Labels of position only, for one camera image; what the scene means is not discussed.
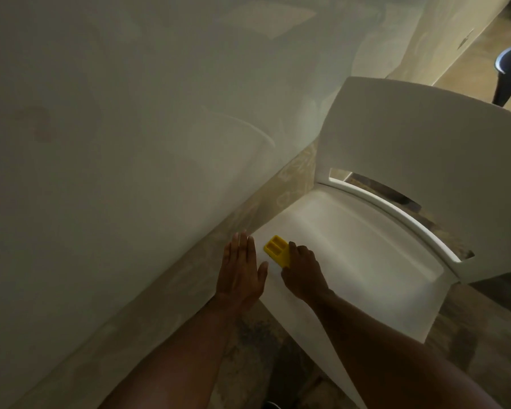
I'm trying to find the white plastic chair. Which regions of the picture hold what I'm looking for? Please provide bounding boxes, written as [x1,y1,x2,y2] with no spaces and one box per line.
[249,76,511,409]

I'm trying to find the person's right forearm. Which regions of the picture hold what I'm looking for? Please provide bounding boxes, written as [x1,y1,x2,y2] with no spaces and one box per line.
[309,289,503,409]

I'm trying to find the person's left forearm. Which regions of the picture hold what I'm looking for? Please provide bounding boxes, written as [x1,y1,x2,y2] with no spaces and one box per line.
[97,296,243,409]

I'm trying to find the dark blue chair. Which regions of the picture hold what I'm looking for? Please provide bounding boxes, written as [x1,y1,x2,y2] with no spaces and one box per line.
[492,40,511,108]

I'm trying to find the person's left hand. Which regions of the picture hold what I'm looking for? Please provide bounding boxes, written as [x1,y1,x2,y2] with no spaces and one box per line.
[215,231,269,312]

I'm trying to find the yellow plastic scraper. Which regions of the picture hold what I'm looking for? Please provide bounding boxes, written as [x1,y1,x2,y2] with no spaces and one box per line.
[263,235,291,267]

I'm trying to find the person's right hand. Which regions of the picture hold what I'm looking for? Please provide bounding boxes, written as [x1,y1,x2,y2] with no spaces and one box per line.
[280,241,330,304]

